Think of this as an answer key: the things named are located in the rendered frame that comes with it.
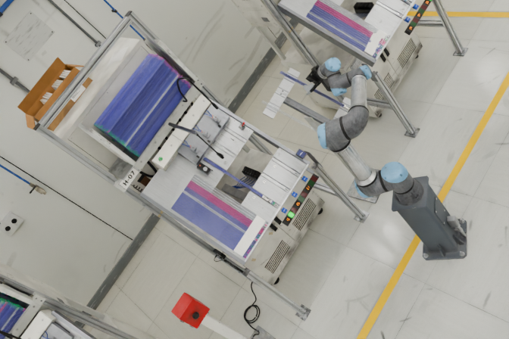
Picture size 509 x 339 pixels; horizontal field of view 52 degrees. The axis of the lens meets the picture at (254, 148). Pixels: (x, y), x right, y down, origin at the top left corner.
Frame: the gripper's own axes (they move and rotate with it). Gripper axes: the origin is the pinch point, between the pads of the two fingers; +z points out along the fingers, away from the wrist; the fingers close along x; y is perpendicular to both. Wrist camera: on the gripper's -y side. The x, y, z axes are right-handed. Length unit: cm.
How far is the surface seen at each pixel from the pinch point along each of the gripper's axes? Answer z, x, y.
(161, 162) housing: 23, 81, 48
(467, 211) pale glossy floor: -6, 14, -117
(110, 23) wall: 133, -10, 143
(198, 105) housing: 20, 42, 49
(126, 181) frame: 21, 101, 58
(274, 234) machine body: 59, 75, -39
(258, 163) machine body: 56, 42, -5
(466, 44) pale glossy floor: 38, -117, -90
